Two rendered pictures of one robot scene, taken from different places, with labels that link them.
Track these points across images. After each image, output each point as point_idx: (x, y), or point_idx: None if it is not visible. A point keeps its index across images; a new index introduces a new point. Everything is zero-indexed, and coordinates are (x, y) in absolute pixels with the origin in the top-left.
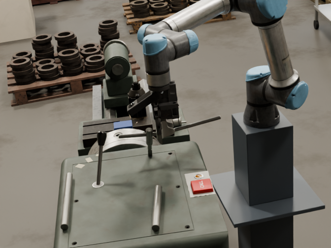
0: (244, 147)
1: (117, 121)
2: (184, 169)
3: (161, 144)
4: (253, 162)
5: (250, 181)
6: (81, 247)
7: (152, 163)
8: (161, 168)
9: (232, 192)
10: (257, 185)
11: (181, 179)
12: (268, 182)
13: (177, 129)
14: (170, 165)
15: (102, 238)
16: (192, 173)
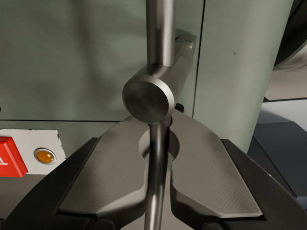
0: (291, 173)
1: None
2: (80, 133)
3: (255, 87)
4: (268, 165)
5: (257, 145)
6: None
7: (130, 49)
8: (93, 75)
9: (278, 115)
10: (253, 146)
11: (34, 119)
12: (251, 156)
13: (145, 216)
14: (105, 101)
15: None
16: (58, 147)
